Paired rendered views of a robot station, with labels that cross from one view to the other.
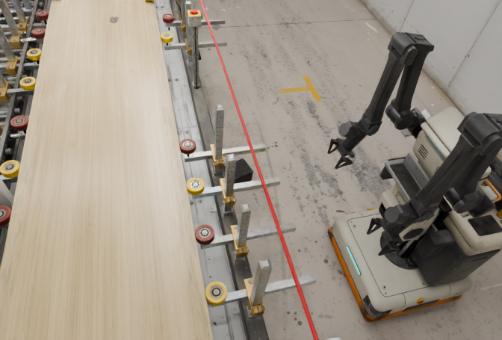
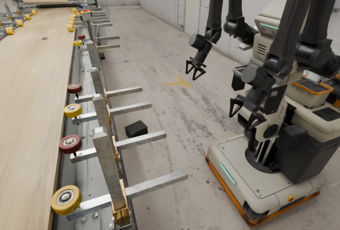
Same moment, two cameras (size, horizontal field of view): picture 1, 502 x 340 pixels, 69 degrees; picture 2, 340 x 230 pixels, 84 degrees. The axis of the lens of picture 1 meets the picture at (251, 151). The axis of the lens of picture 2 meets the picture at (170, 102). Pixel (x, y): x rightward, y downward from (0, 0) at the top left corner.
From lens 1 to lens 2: 0.86 m
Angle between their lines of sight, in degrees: 14
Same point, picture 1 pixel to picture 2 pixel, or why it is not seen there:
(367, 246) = (236, 161)
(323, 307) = (211, 220)
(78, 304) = not seen: outside the picture
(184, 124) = (88, 91)
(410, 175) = not seen: hidden behind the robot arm
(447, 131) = (279, 10)
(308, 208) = (189, 146)
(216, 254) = (98, 174)
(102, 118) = (9, 79)
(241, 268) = not seen: hidden behind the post
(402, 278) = (270, 181)
